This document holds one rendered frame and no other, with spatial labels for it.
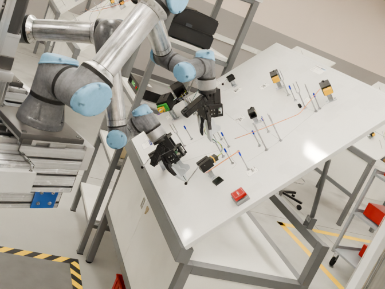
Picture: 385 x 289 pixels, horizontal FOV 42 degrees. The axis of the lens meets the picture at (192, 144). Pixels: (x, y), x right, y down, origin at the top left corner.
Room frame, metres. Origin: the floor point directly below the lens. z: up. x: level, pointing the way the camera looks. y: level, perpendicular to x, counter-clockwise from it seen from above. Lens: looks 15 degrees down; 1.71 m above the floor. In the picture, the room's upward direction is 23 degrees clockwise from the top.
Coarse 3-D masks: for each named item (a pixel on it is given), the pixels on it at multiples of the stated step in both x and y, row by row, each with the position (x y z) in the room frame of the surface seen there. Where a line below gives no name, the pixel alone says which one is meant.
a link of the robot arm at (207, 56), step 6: (198, 54) 1.97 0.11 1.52; (204, 54) 1.96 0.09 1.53; (210, 54) 1.97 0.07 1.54; (204, 60) 1.96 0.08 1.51; (210, 60) 1.97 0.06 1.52; (210, 66) 1.97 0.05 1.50; (210, 72) 1.98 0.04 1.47; (198, 78) 1.99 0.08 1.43; (204, 78) 1.97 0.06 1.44; (210, 78) 1.98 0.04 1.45
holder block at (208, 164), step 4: (200, 160) 2.05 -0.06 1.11; (204, 160) 2.04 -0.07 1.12; (208, 160) 2.02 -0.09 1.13; (200, 164) 2.02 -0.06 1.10; (204, 164) 2.02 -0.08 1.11; (208, 164) 2.03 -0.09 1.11; (212, 164) 2.04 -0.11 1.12; (200, 168) 2.02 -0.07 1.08; (204, 168) 2.02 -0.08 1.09; (208, 168) 2.03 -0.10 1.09; (204, 172) 2.02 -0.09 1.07
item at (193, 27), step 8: (192, 8) 3.09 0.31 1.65; (176, 16) 2.93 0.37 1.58; (184, 16) 2.95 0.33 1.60; (192, 16) 2.97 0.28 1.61; (200, 16) 2.99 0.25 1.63; (208, 16) 3.02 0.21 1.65; (176, 24) 2.93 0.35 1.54; (184, 24) 2.96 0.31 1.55; (192, 24) 2.98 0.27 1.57; (200, 24) 2.99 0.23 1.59; (208, 24) 3.02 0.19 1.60; (216, 24) 3.04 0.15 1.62; (168, 32) 2.92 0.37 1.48; (176, 32) 2.94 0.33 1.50; (184, 32) 2.96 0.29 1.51; (192, 32) 2.98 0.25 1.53; (200, 32) 3.01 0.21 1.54; (208, 32) 3.02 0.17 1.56; (184, 40) 2.98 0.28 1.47; (192, 40) 2.99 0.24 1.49; (200, 40) 3.01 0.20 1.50; (208, 40) 3.03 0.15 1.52; (208, 48) 3.04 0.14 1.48
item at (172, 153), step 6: (162, 138) 1.96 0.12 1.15; (168, 138) 1.96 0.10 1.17; (162, 144) 1.99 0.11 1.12; (168, 144) 1.97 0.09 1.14; (174, 144) 1.98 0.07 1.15; (180, 144) 2.01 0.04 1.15; (162, 150) 1.98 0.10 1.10; (168, 150) 1.98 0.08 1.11; (174, 150) 1.98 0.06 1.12; (180, 150) 1.98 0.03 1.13; (162, 156) 1.97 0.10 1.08; (168, 156) 1.97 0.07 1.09; (174, 156) 1.96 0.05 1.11; (180, 156) 1.97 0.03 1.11; (168, 162) 1.97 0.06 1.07; (174, 162) 1.97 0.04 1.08
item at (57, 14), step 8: (56, 0) 7.65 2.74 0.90; (64, 0) 7.37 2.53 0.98; (72, 0) 7.12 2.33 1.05; (80, 0) 6.88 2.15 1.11; (88, 0) 7.96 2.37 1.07; (104, 0) 6.97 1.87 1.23; (48, 8) 7.70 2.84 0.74; (56, 8) 7.01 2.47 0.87; (64, 8) 6.88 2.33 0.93; (88, 8) 7.97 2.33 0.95; (48, 16) 7.45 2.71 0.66; (56, 16) 6.70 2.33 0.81; (64, 16) 7.09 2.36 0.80; (72, 16) 7.45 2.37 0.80; (48, 48) 6.71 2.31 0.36
